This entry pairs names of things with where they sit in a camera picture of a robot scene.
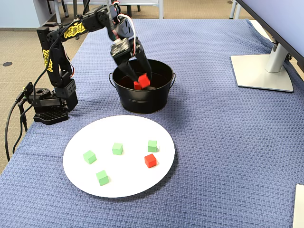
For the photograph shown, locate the white flat board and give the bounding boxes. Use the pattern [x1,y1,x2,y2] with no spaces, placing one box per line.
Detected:
[293,184,304,228]

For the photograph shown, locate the monitor with silver stand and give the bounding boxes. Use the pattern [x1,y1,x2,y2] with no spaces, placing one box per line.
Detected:
[230,0,304,93]

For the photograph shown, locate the thin black camera cable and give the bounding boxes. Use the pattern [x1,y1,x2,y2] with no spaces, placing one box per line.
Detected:
[32,0,92,92]

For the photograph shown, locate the black metal bucket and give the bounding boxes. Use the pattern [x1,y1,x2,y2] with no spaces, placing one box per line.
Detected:
[108,58,177,114]

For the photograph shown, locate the white desk with leg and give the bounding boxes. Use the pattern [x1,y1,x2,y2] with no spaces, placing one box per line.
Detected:
[64,0,164,19]

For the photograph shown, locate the blue woven tablecloth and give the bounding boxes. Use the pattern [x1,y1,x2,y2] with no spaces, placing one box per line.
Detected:
[0,18,304,228]

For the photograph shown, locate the light grey chair legs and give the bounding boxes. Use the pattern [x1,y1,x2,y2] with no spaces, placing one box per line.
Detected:
[229,0,243,19]

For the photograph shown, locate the white round plate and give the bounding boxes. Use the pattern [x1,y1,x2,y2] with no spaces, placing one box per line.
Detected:
[62,114,176,199]

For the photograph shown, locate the thick black cable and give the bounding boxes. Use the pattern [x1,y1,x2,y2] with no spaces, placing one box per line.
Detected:
[10,98,28,154]
[3,91,26,162]

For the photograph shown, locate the green cube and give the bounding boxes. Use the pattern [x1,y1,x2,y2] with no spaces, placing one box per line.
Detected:
[83,150,97,165]
[147,140,158,153]
[95,170,110,187]
[112,142,124,156]

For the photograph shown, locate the white table leg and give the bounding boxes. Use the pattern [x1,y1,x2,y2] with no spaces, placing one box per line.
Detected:
[54,0,63,26]

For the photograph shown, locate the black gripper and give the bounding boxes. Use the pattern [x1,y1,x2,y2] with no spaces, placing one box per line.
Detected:
[110,38,152,84]

